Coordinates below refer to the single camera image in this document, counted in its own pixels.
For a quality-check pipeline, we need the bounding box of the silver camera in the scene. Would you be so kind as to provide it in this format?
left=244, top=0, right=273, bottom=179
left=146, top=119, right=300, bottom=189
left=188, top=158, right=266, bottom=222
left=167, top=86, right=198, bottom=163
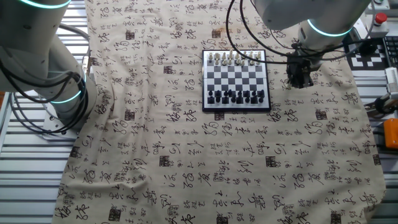
left=384, top=67, right=398, bottom=101

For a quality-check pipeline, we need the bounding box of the black white chessboard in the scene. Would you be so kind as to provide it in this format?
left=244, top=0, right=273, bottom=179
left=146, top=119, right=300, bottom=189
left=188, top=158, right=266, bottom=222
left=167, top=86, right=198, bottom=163
left=201, top=49, right=272, bottom=113

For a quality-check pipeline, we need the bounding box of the grey box red button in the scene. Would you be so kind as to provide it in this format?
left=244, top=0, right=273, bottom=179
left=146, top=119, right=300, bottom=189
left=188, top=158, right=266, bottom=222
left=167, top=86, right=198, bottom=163
left=363, top=12, right=390, bottom=39

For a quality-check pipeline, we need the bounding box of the white metal frame bar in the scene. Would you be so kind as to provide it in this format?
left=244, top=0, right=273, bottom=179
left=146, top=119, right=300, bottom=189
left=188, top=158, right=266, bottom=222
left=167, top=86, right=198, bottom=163
left=0, top=91, right=16, bottom=150

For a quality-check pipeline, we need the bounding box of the grey box dark button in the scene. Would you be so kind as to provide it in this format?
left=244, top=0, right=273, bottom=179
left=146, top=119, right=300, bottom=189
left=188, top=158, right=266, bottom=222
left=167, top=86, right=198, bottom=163
left=372, top=0, right=391, bottom=11

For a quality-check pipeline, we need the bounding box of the black white marker sheet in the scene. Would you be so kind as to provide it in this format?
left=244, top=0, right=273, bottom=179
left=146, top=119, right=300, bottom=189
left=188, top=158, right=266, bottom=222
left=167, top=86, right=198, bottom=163
left=343, top=37, right=389, bottom=72

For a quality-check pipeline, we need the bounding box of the black camera cable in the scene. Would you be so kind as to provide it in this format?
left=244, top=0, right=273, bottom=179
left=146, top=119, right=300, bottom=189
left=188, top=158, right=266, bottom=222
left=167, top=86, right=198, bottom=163
left=312, top=39, right=374, bottom=62

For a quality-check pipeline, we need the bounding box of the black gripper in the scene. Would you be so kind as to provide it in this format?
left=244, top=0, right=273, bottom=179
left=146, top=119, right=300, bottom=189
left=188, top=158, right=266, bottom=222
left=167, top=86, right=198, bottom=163
left=285, top=52, right=315, bottom=90

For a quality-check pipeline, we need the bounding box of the black keyboard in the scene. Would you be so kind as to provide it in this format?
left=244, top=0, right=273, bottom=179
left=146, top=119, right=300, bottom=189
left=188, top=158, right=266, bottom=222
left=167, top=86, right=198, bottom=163
left=382, top=35, right=398, bottom=68

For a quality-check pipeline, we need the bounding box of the thin black cable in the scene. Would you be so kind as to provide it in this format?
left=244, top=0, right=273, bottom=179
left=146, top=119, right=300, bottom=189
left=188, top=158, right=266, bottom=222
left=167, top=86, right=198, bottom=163
left=251, top=0, right=299, bottom=50

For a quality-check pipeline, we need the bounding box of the beige calligraphy tablecloth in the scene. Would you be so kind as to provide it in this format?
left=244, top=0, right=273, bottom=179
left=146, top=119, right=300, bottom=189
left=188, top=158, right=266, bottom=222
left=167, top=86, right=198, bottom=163
left=51, top=0, right=389, bottom=224

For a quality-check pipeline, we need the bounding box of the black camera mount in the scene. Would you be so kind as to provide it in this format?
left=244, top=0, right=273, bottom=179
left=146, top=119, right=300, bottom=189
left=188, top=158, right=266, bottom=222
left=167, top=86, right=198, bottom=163
left=363, top=93, right=398, bottom=119

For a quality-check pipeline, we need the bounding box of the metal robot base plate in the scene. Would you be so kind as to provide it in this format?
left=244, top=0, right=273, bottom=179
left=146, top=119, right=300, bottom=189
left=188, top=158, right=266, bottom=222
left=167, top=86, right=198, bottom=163
left=42, top=105, right=83, bottom=141

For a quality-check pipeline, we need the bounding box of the orange box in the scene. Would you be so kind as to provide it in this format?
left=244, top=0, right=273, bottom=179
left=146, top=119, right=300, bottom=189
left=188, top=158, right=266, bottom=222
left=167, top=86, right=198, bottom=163
left=383, top=118, right=398, bottom=149

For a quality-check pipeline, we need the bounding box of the grey cable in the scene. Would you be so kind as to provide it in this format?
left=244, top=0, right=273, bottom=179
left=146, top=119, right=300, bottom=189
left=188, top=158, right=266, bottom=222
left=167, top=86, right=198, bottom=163
left=51, top=20, right=93, bottom=75

